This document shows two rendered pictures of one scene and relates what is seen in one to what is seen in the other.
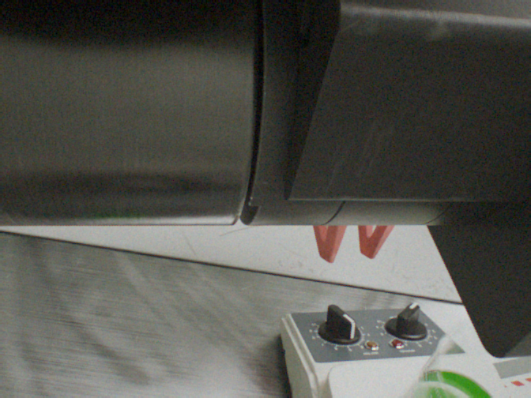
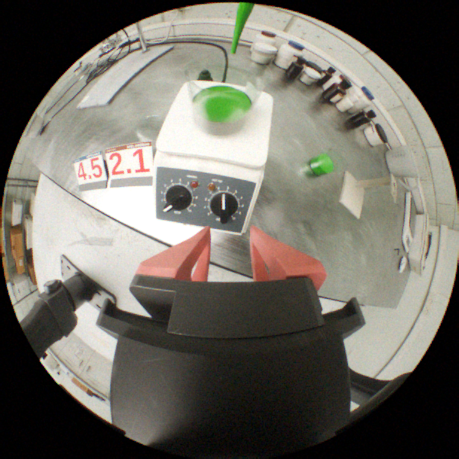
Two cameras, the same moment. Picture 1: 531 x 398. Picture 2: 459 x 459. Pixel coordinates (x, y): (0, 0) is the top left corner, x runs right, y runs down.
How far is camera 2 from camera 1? 0.29 m
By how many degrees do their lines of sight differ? 45
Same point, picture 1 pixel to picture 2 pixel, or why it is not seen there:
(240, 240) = not seen: hidden behind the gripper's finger
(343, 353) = (234, 185)
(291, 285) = (220, 259)
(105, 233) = not seen: hidden behind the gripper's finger
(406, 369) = (214, 150)
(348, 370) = (253, 160)
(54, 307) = (325, 263)
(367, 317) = (194, 217)
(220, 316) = not seen: hidden behind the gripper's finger
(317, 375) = (260, 173)
